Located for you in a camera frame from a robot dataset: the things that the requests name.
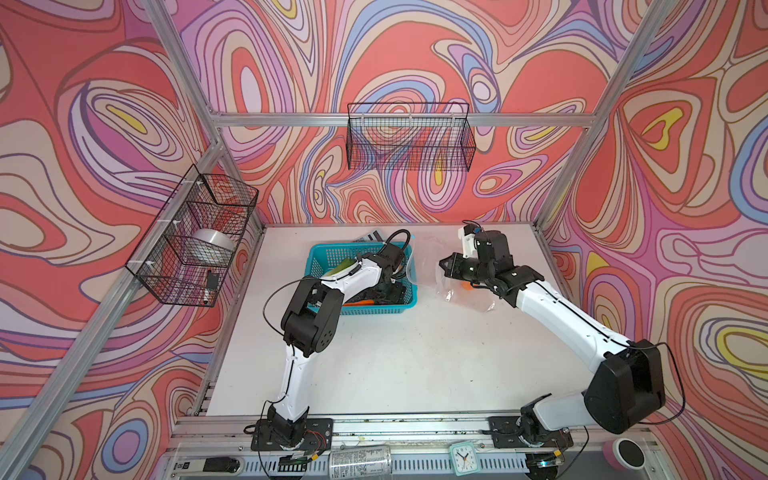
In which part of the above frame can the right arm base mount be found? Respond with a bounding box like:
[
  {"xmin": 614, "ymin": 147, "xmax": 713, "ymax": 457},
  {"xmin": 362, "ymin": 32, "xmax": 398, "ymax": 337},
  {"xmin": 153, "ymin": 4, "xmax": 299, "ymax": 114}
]
[{"xmin": 481, "ymin": 394, "xmax": 574, "ymax": 450}]

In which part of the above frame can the black wire basket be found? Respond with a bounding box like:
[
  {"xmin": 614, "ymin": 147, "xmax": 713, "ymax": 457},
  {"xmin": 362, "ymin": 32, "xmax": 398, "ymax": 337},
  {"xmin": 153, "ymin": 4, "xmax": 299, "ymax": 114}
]
[
  {"xmin": 125, "ymin": 165, "xmax": 259, "ymax": 308},
  {"xmin": 346, "ymin": 100, "xmax": 476, "ymax": 172}
]

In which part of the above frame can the back black wire basket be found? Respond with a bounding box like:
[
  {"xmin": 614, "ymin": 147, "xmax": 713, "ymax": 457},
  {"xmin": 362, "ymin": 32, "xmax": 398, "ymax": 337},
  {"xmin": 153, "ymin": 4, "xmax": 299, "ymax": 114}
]
[{"xmin": 346, "ymin": 100, "xmax": 476, "ymax": 172}]

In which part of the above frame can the green lettuce leaf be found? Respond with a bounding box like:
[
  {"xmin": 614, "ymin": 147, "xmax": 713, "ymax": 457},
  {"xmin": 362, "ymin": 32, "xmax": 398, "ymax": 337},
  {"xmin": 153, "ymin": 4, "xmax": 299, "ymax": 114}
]
[{"xmin": 325, "ymin": 258, "xmax": 357, "ymax": 277}]

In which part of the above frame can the teal plastic basket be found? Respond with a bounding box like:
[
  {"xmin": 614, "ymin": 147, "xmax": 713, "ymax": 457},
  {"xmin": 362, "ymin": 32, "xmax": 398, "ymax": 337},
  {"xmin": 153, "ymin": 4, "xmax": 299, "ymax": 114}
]
[{"xmin": 304, "ymin": 242, "xmax": 418, "ymax": 315}]

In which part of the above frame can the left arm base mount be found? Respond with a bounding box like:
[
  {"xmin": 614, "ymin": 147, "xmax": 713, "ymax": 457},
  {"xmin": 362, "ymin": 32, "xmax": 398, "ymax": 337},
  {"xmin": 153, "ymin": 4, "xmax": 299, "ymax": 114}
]
[{"xmin": 243, "ymin": 415, "xmax": 334, "ymax": 452}]

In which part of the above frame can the black power strip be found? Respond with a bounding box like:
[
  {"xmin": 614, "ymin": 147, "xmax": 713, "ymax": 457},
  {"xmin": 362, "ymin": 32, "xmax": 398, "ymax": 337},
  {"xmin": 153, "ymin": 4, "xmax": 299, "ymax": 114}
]
[{"xmin": 171, "ymin": 456, "xmax": 243, "ymax": 476}]

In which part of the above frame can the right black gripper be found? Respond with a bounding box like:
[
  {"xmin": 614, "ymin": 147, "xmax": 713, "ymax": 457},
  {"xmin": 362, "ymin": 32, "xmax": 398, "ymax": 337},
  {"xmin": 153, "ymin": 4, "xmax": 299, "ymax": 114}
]
[{"xmin": 438, "ymin": 252, "xmax": 493, "ymax": 284}]

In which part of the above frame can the silver tape roll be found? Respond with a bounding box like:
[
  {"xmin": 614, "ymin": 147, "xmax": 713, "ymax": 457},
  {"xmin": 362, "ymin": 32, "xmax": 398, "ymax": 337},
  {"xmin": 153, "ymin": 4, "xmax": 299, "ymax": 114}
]
[{"xmin": 189, "ymin": 228, "xmax": 235, "ymax": 267}]

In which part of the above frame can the left black wire basket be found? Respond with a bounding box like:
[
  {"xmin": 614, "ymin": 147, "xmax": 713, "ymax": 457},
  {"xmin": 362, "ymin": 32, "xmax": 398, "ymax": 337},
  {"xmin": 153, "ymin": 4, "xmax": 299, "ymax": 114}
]
[{"xmin": 125, "ymin": 165, "xmax": 259, "ymax": 308}]

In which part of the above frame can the black corrugated cable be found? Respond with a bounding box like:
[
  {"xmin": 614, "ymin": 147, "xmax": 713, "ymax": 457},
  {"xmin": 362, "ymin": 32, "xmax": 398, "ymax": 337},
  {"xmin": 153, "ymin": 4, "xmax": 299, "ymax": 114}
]
[{"xmin": 383, "ymin": 228, "xmax": 413, "ymax": 256}]

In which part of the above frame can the orange carrot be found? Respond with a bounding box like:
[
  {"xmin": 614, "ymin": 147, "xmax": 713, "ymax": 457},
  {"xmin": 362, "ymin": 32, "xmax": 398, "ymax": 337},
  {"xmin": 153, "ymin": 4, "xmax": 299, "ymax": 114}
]
[{"xmin": 343, "ymin": 300, "xmax": 377, "ymax": 308}]

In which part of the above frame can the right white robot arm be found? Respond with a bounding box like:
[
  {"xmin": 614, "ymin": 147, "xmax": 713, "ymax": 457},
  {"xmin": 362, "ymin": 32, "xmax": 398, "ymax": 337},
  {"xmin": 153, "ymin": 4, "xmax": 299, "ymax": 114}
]
[{"xmin": 438, "ymin": 221, "xmax": 666, "ymax": 445}]

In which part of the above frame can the small teal alarm clock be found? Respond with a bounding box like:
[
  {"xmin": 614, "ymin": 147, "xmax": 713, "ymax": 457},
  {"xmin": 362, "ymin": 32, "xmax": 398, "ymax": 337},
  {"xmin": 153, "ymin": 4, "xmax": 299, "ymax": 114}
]
[{"xmin": 449, "ymin": 441, "xmax": 480, "ymax": 477}]

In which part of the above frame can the silver drink can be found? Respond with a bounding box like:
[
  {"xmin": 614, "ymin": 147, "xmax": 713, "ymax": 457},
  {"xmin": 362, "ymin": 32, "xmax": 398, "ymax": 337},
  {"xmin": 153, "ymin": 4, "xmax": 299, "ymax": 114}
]
[{"xmin": 328, "ymin": 445, "xmax": 393, "ymax": 480}]

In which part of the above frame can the striped booklet behind basket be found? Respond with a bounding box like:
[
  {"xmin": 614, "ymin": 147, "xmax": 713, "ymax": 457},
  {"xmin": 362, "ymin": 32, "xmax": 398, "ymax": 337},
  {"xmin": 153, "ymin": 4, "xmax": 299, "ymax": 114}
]
[{"xmin": 355, "ymin": 229, "xmax": 385, "ymax": 243}]

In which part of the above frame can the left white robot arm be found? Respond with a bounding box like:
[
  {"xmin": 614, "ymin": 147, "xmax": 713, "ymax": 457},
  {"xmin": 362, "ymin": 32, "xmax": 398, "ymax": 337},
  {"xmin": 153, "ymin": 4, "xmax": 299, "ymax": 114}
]
[{"xmin": 260, "ymin": 239, "xmax": 417, "ymax": 437}]

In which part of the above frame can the clear zip top bag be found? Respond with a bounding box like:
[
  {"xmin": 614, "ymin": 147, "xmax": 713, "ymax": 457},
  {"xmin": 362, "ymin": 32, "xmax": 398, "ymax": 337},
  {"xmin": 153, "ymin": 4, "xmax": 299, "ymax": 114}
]
[{"xmin": 406, "ymin": 233, "xmax": 499, "ymax": 314}]

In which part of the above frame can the pink tape roll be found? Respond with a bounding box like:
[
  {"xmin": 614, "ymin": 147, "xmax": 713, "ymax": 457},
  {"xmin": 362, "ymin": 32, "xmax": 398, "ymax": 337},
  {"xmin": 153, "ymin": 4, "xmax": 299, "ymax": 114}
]
[{"xmin": 602, "ymin": 437, "xmax": 646, "ymax": 471}]

